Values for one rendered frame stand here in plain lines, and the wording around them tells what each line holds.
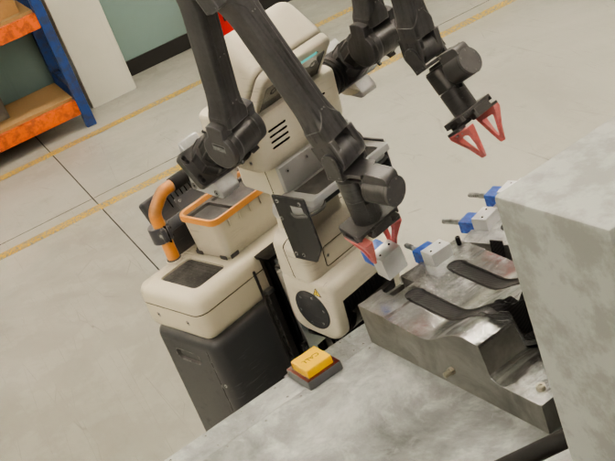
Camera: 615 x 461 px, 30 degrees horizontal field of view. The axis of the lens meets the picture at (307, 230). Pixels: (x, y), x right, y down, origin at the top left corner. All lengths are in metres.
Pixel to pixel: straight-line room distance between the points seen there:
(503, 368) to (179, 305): 0.99
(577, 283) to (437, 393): 0.95
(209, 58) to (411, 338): 0.63
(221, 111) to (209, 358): 0.79
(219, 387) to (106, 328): 1.76
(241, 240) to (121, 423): 1.32
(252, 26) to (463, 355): 0.67
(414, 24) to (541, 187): 1.22
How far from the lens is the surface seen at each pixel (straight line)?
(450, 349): 2.02
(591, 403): 1.27
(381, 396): 2.12
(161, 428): 3.81
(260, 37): 1.98
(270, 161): 2.40
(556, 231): 1.13
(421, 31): 2.37
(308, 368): 2.20
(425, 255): 2.27
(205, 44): 2.09
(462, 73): 2.34
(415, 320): 2.13
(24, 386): 4.44
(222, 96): 2.15
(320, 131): 2.01
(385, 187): 2.02
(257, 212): 2.79
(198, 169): 2.32
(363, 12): 2.43
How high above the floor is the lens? 2.01
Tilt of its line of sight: 26 degrees down
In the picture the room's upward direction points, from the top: 21 degrees counter-clockwise
